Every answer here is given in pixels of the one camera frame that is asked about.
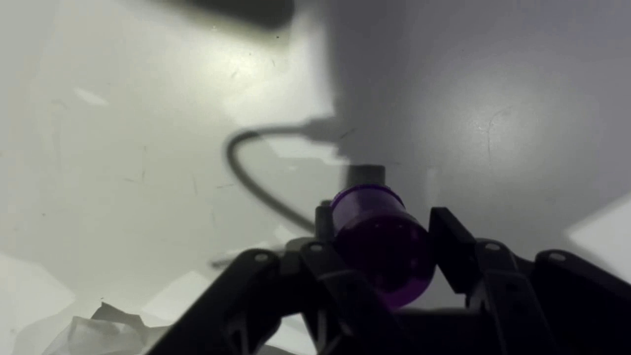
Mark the purple plastic cylinder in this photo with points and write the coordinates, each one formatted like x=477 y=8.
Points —
x=382 y=241

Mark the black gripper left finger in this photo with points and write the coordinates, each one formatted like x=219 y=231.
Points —
x=244 y=306

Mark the white plastic bag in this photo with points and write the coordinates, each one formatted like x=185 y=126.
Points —
x=122 y=310

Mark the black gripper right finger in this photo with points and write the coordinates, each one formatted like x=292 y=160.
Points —
x=554 y=304

